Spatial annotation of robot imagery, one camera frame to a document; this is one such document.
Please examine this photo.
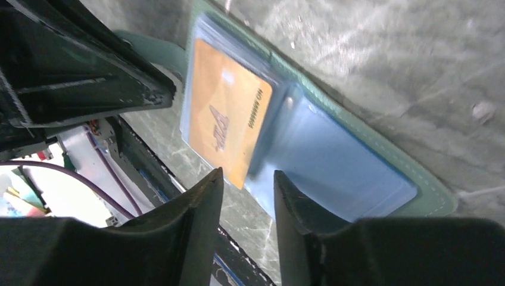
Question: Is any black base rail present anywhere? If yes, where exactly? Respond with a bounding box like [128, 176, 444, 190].
[98, 116, 275, 285]

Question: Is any green card holder wallet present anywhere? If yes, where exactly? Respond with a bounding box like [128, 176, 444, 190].
[117, 1, 457, 222]

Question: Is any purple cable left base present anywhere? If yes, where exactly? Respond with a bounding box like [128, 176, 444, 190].
[0, 130, 145, 221]

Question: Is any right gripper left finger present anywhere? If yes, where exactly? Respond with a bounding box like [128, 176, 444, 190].
[1, 168, 224, 285]

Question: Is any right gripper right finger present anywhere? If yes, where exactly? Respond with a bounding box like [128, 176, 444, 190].
[274, 170, 504, 285]

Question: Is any gold credit card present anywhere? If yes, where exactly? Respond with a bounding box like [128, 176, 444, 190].
[188, 39, 273, 188]

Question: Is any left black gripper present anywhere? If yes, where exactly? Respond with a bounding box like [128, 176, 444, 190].
[1, 1, 176, 152]

